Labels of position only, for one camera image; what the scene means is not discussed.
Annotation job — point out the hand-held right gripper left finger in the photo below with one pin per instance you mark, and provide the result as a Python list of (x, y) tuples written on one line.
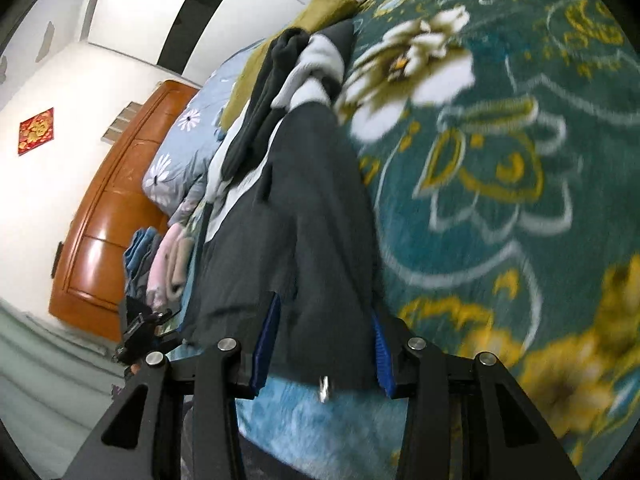
[(263, 345)]

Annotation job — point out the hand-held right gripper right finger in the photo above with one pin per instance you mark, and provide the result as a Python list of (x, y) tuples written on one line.
[(382, 360)]

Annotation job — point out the dark grey jacket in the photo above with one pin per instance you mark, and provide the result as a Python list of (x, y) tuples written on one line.
[(300, 240)]

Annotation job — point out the blue folded cloth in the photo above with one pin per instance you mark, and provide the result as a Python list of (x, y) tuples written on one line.
[(140, 260)]

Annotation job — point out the wooden headboard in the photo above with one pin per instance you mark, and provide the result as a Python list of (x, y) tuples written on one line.
[(115, 205)]

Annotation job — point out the blue daisy print pillow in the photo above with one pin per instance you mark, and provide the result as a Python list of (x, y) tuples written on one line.
[(180, 155)]

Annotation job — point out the green floral blanket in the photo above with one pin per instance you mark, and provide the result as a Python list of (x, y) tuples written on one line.
[(480, 200)]

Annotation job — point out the black and white garment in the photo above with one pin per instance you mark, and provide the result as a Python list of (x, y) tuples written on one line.
[(295, 85)]

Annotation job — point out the olive green towel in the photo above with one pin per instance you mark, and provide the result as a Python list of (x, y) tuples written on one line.
[(280, 55)]

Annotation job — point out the red square wall decoration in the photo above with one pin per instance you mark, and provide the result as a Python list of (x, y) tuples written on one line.
[(36, 130)]

